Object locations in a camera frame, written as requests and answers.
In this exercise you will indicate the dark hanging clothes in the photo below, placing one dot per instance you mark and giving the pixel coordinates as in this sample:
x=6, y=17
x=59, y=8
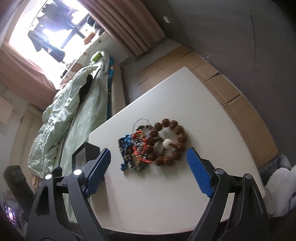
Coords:
x=50, y=26

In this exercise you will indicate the black jewelry box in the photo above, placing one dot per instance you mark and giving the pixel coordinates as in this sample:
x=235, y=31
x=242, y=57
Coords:
x=85, y=153

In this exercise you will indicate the thin silver bangle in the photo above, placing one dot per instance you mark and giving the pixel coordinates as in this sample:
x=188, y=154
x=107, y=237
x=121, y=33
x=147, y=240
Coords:
x=140, y=122

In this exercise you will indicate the bed with green sheet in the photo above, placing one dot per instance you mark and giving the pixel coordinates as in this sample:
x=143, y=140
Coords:
x=104, y=99

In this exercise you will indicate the white fluffy slipper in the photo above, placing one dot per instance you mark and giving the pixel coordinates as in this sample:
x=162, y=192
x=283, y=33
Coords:
x=280, y=192

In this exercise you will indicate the flattened cardboard sheets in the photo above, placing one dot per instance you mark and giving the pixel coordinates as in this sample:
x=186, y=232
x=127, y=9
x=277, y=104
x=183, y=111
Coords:
x=244, y=115

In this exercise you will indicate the patterned pillow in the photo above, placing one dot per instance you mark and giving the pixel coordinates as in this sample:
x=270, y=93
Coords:
x=84, y=58

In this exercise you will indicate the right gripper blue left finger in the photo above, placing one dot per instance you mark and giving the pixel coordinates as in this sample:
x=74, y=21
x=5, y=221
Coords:
x=94, y=172

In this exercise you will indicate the right pink curtain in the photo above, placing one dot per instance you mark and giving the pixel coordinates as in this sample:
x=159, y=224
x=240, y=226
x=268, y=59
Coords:
x=128, y=22

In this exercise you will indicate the green tissue pack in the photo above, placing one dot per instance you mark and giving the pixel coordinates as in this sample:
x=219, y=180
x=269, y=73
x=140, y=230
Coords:
x=95, y=57

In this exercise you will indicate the pink curtain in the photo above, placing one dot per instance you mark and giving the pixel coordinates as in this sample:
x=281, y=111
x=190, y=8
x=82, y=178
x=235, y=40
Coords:
x=128, y=22
x=25, y=78

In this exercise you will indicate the light green duvet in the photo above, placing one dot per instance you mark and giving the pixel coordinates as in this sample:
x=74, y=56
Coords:
x=56, y=120

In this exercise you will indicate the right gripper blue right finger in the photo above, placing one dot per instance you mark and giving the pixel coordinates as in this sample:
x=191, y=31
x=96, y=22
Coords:
x=202, y=171

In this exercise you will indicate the black garment on bed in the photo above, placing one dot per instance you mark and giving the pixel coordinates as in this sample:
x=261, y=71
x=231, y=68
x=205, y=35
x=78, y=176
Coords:
x=85, y=88

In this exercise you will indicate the left pink curtain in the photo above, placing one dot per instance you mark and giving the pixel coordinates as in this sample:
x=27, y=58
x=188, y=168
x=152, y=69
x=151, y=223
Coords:
x=25, y=78

